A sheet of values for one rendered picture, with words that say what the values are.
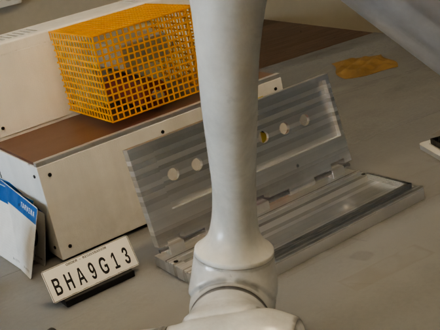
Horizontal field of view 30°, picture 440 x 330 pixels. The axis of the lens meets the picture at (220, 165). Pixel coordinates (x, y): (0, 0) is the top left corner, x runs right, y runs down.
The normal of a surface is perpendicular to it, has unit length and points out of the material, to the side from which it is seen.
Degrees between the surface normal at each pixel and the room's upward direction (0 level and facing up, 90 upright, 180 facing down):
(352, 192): 0
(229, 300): 11
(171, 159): 79
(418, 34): 114
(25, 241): 69
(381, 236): 0
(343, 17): 90
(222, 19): 96
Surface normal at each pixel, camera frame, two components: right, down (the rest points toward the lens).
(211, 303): -0.31, -0.93
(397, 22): -0.50, 0.76
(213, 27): -0.40, 0.43
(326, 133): 0.51, 0.00
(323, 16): 0.45, 0.22
